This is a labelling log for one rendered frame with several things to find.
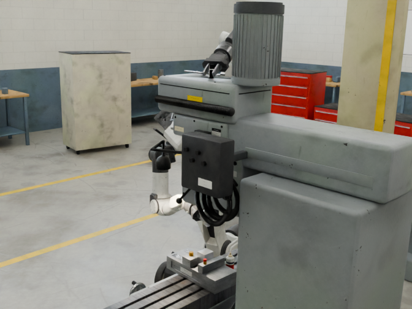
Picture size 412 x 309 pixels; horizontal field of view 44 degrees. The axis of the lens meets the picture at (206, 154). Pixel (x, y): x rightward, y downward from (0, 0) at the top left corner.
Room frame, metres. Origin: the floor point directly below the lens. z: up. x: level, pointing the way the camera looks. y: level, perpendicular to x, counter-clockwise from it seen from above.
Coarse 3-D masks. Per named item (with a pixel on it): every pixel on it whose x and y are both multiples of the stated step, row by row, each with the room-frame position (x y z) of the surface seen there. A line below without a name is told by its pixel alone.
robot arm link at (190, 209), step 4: (188, 204) 2.39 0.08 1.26; (192, 204) 2.37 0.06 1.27; (188, 208) 2.37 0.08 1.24; (192, 208) 2.34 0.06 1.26; (196, 208) 2.32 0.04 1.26; (188, 212) 2.38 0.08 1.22; (192, 212) 2.31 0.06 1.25; (196, 212) 2.30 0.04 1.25; (192, 216) 2.30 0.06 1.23; (196, 216) 2.30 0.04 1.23; (196, 220) 2.30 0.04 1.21; (200, 220) 2.31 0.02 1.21
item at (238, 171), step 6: (234, 162) 2.02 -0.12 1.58; (240, 162) 2.01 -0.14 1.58; (234, 168) 2.03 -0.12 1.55; (240, 168) 2.01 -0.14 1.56; (246, 168) 2.03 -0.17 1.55; (234, 174) 2.03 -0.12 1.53; (240, 174) 2.01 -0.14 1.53; (246, 174) 2.03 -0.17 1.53; (252, 174) 2.06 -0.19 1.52; (240, 180) 2.01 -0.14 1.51; (222, 198) 2.07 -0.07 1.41; (234, 198) 2.02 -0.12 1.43; (222, 204) 2.07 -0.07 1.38; (234, 204) 2.02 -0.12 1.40
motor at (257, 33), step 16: (240, 16) 2.06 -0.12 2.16; (256, 16) 2.02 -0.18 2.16; (272, 16) 2.03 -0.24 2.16; (240, 32) 2.06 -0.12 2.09; (256, 32) 2.02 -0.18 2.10; (272, 32) 2.04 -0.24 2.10; (240, 48) 2.05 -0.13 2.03; (256, 48) 2.02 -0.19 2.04; (272, 48) 2.04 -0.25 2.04; (240, 64) 2.05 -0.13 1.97; (256, 64) 2.02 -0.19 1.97; (272, 64) 2.04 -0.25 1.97; (240, 80) 2.04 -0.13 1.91; (256, 80) 2.02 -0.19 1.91; (272, 80) 2.04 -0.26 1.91
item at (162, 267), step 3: (165, 261) 3.10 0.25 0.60; (162, 264) 3.06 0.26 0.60; (165, 264) 3.06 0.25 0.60; (159, 267) 3.04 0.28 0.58; (162, 267) 3.03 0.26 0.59; (165, 267) 3.03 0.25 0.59; (159, 270) 3.02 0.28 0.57; (162, 270) 3.01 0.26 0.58; (156, 273) 3.01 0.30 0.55; (159, 273) 3.01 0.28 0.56; (162, 273) 3.01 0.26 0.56; (156, 276) 3.00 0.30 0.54; (159, 276) 3.00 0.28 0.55; (162, 276) 3.01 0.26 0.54; (156, 279) 3.00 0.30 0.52; (159, 279) 2.99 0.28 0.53; (162, 279) 3.01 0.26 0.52; (156, 282) 2.99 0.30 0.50
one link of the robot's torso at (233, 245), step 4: (228, 232) 3.27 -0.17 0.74; (228, 236) 3.22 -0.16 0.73; (232, 236) 3.22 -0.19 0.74; (236, 236) 3.22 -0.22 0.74; (232, 240) 3.20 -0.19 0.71; (236, 240) 3.15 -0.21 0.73; (204, 244) 3.14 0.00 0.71; (232, 244) 3.11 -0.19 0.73; (236, 244) 3.13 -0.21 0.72; (228, 248) 3.06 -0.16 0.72; (232, 248) 3.09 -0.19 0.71; (236, 248) 3.13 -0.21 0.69; (228, 252) 3.06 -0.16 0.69
